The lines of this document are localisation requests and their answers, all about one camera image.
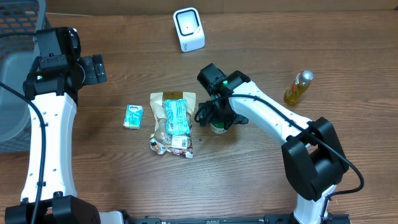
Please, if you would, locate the green lid jar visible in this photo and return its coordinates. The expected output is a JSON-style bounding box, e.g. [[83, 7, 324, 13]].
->
[[210, 122, 227, 134]]

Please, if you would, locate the brown nut pouch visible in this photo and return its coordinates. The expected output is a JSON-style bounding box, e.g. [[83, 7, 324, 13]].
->
[[150, 91, 197, 146]]

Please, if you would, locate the teal tissue pack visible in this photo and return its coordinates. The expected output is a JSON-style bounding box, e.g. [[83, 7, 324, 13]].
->
[[123, 105, 144, 129]]

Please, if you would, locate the yellow drink bottle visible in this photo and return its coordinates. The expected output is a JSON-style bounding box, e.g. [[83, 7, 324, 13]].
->
[[284, 70, 314, 105]]

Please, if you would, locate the teal snack packet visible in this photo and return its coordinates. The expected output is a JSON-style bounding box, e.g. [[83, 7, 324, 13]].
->
[[164, 99, 190, 135]]

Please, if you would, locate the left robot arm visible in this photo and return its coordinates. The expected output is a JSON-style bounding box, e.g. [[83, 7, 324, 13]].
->
[[1, 27, 107, 223]]

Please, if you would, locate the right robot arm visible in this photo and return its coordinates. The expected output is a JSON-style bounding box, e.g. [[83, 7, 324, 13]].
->
[[195, 63, 350, 223]]

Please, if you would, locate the white barcode scanner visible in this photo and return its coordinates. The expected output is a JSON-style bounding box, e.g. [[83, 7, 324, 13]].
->
[[173, 7, 205, 52]]

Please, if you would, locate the grey plastic mesh basket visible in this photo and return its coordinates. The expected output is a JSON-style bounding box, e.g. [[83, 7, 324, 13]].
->
[[1, 0, 49, 153]]

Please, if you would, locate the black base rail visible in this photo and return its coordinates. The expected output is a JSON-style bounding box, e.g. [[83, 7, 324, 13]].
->
[[121, 213, 352, 224]]

